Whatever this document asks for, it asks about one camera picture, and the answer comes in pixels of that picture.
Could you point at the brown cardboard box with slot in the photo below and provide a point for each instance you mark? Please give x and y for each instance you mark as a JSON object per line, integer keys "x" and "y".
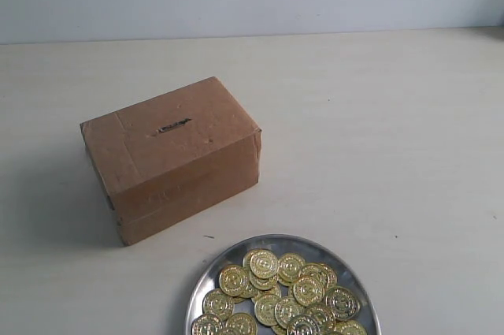
{"x": 168, "y": 158}

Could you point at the gold coin top centre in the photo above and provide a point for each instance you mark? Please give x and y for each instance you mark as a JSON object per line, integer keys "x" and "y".
{"x": 264, "y": 264}

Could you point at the gold coin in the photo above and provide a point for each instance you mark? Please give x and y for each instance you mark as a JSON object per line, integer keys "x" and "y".
{"x": 350, "y": 327}
{"x": 264, "y": 264}
{"x": 285, "y": 309}
{"x": 233, "y": 280}
{"x": 206, "y": 324}
{"x": 343, "y": 303}
{"x": 217, "y": 303}
{"x": 307, "y": 290}
{"x": 289, "y": 266}

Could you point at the round silver metal plate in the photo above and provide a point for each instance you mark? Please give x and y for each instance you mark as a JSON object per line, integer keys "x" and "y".
{"x": 280, "y": 244}

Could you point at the gold coin upper middle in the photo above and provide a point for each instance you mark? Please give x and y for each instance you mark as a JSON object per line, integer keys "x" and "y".
{"x": 289, "y": 266}

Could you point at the gold coin upper left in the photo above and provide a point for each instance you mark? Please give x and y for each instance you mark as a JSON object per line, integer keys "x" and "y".
{"x": 233, "y": 280}

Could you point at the gold coin lower middle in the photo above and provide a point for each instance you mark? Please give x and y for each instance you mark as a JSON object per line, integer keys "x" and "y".
{"x": 285, "y": 309}

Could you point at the gold coin bottom left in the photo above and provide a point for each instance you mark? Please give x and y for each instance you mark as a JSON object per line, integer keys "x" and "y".
{"x": 206, "y": 324}

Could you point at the gold coin bottom right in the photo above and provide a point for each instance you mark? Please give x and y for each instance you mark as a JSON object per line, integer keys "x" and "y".
{"x": 350, "y": 327}

